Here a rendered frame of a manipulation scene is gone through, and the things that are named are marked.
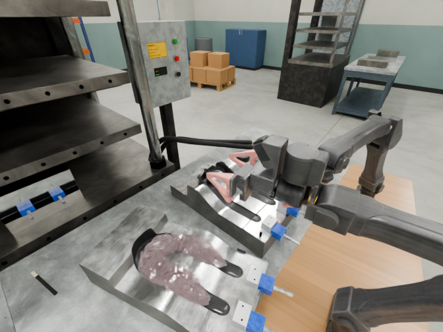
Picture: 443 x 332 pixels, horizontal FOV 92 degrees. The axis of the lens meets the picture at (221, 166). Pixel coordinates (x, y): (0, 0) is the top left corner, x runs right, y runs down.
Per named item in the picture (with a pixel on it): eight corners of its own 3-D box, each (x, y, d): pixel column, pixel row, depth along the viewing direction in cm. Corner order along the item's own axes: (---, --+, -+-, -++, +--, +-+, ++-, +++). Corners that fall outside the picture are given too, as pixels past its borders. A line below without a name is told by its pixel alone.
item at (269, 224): (300, 244, 73) (304, 234, 70) (294, 254, 70) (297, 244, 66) (267, 224, 80) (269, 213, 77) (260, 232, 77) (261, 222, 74)
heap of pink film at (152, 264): (229, 257, 69) (230, 242, 65) (204, 314, 56) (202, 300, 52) (163, 230, 78) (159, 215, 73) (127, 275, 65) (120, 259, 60)
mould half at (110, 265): (265, 271, 71) (270, 251, 65) (238, 367, 52) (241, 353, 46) (146, 222, 88) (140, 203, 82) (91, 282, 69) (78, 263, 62)
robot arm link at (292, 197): (272, 177, 41) (309, 190, 38) (283, 163, 45) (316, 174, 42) (268, 203, 45) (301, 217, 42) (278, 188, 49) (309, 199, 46)
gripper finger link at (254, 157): (217, 153, 50) (254, 165, 46) (233, 140, 55) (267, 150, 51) (218, 176, 54) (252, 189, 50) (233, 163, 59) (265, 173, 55)
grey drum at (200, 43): (213, 66, 747) (212, 37, 696) (213, 70, 698) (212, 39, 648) (196, 66, 745) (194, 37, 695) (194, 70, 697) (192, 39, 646)
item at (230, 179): (199, 167, 45) (238, 182, 41) (218, 153, 50) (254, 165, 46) (201, 192, 49) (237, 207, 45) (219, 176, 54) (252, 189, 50)
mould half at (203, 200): (295, 215, 91) (302, 192, 83) (262, 258, 75) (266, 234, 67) (209, 169, 118) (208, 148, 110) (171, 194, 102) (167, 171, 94)
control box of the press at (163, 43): (203, 214, 197) (189, 20, 112) (177, 235, 178) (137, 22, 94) (186, 203, 209) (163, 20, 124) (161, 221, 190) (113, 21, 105)
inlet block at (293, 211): (315, 220, 78) (319, 209, 75) (310, 228, 75) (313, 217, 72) (282, 204, 85) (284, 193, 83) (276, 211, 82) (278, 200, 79)
